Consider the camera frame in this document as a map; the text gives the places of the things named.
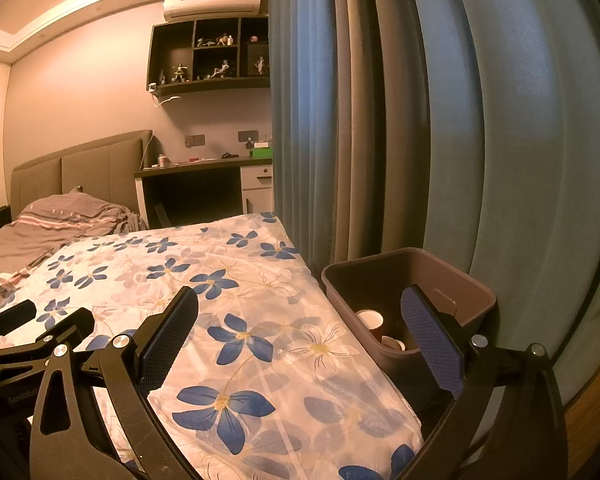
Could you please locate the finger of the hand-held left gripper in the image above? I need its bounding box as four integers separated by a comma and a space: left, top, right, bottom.
0, 300, 37, 346
35, 309, 96, 356

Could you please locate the white air conditioner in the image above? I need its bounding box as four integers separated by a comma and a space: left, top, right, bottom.
162, 0, 262, 23

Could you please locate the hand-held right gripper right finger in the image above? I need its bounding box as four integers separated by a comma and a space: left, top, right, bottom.
400, 284, 568, 480

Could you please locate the grey striped duvet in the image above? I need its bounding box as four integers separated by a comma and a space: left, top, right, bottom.
0, 190, 148, 306

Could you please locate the group of small figurines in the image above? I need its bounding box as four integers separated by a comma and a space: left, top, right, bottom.
160, 32, 271, 83

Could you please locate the dark wall shelf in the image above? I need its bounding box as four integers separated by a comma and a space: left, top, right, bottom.
146, 16, 272, 98

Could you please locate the blue grey curtain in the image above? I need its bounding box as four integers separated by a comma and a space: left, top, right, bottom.
267, 0, 600, 406

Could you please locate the dark top desk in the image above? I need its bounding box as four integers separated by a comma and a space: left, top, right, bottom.
134, 156, 273, 228

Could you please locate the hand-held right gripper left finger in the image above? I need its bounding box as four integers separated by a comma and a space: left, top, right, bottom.
29, 286, 201, 480

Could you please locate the blue floral bedsheet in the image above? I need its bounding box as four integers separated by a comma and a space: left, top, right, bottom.
0, 211, 426, 480

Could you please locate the white desk drawer unit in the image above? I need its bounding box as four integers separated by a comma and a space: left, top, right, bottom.
240, 164, 274, 216

